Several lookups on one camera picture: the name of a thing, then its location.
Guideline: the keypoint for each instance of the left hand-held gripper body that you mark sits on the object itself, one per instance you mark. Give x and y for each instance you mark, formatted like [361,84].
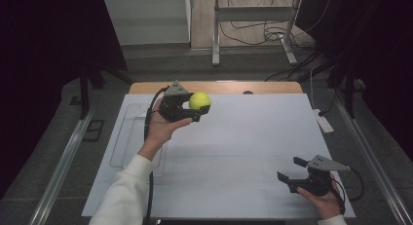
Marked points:
[172,108]

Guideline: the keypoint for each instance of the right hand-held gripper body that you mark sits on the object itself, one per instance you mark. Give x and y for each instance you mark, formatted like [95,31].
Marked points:
[316,184]

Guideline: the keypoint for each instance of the yellow tennis ball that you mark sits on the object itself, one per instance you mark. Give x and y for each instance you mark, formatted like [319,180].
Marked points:
[199,101]

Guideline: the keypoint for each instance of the clear plastic container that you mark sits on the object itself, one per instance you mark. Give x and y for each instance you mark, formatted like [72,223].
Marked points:
[130,137]

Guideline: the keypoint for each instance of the person's right hand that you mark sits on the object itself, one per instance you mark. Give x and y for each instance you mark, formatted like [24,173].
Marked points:
[326,204]

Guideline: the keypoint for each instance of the person's left hand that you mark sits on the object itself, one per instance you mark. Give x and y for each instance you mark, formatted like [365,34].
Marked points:
[159,131]

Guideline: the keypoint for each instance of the wooden table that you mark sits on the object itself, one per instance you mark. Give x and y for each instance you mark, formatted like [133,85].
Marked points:
[233,88]

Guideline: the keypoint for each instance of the white power strip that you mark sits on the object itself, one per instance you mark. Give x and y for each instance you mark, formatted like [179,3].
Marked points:
[324,122]

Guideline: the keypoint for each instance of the white board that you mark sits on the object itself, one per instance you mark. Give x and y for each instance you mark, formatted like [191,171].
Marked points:
[233,147]

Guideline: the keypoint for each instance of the dark table grommet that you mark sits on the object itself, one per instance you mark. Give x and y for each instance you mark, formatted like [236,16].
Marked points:
[248,92]

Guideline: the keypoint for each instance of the black metal stand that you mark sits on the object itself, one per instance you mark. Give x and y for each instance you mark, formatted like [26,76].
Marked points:
[84,92]
[349,95]

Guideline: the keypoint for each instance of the white cabinet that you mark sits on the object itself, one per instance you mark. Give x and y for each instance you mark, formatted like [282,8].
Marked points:
[146,20]

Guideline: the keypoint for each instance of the black curtain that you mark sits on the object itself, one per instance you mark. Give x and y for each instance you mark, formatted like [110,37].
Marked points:
[383,56]
[42,56]

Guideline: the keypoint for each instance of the aluminium rail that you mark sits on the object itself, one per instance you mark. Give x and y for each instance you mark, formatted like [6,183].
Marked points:
[370,157]
[61,166]

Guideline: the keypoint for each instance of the white desk frame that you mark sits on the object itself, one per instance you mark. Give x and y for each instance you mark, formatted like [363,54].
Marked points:
[256,14]

